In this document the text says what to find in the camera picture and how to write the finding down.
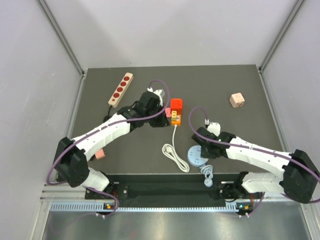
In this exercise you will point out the yellow cube charger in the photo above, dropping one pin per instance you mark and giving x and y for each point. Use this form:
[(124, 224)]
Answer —
[(174, 116)]

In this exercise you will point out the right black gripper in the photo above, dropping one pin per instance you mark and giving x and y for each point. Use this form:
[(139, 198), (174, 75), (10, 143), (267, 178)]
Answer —
[(206, 155)]

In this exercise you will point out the blue round power socket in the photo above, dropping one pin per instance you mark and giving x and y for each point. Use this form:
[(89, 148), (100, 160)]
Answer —
[(194, 156)]

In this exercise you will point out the pink cube adapter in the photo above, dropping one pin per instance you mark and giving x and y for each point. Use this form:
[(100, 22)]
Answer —
[(237, 100)]

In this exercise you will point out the orange power strip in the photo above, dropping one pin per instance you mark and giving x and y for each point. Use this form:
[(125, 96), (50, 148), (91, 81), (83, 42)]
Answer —
[(179, 122)]

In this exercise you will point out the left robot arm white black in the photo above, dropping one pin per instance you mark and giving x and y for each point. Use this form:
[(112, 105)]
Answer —
[(72, 155)]

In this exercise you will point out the grey slotted cable duct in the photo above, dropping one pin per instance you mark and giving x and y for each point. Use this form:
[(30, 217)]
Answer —
[(77, 206)]

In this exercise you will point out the salmon pink plug adapter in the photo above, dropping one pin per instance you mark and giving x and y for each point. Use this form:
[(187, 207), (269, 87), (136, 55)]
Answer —
[(100, 154)]

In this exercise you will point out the red plug adapter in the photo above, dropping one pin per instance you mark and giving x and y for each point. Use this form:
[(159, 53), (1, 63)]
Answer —
[(176, 104)]

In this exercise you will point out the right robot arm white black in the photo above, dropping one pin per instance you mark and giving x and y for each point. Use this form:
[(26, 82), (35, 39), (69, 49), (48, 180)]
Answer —
[(291, 174)]

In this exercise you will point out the beige red power strip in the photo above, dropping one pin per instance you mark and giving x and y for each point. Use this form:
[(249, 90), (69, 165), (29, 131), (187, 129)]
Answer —
[(120, 90)]

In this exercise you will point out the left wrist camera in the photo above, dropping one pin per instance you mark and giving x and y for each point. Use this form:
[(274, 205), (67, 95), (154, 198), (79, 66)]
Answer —
[(159, 92)]

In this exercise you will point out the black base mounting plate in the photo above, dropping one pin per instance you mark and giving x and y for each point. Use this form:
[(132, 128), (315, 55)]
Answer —
[(130, 190)]

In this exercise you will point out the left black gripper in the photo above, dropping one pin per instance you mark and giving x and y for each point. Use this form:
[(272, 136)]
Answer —
[(163, 121)]

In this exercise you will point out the pink square adapter plug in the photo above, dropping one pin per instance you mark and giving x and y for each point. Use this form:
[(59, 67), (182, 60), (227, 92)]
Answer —
[(168, 112)]

